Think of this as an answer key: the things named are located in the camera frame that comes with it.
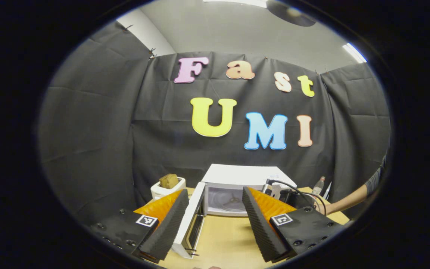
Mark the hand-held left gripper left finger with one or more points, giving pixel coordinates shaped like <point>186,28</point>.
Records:
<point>168,228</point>

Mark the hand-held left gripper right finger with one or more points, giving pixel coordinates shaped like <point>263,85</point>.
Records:
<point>261,228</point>

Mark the white microwave oven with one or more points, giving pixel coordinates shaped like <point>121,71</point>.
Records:
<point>245,173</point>

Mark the clear bottle with red label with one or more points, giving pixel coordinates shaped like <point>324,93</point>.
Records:
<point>318,186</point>

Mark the white toaster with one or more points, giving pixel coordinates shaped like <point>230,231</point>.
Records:
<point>157,192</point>

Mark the brown toast bread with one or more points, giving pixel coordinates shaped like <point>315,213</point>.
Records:
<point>168,181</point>

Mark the black backdrop cloth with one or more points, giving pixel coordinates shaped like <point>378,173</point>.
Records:
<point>95,130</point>

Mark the narrow strip ceiling light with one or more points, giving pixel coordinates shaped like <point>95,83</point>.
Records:
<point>354,52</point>

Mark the dark round ceiling fixture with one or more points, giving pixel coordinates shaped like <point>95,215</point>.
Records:
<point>291,13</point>

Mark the large bright ceiling light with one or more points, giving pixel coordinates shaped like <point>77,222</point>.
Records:
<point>237,2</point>

